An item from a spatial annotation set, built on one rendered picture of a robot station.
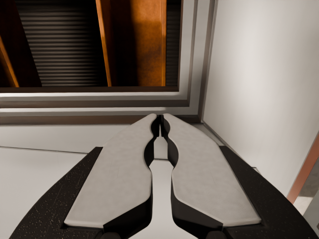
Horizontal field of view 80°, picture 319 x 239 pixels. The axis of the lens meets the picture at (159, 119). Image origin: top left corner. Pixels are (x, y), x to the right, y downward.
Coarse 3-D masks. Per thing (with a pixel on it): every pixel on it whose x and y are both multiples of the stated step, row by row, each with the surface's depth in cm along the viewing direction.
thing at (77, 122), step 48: (192, 0) 13; (192, 48) 13; (0, 96) 16; (48, 96) 16; (96, 96) 16; (144, 96) 16; (192, 96) 14; (0, 144) 15; (48, 144) 15; (96, 144) 15
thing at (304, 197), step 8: (312, 168) 41; (312, 176) 42; (304, 184) 43; (312, 184) 43; (304, 192) 44; (312, 192) 44; (296, 200) 46; (304, 200) 46; (296, 208) 47; (304, 208) 47
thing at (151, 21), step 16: (96, 0) 21; (112, 0) 25; (128, 0) 25; (144, 0) 25; (160, 0) 25; (112, 16) 26; (128, 16) 26; (144, 16) 26; (160, 16) 26; (112, 32) 27; (128, 32) 27; (144, 32) 27; (160, 32) 27; (112, 48) 27; (128, 48) 28; (144, 48) 28; (160, 48) 28; (112, 64) 26; (128, 64) 29; (144, 64) 29; (160, 64) 29; (112, 80) 26; (128, 80) 30; (144, 80) 30; (160, 80) 30
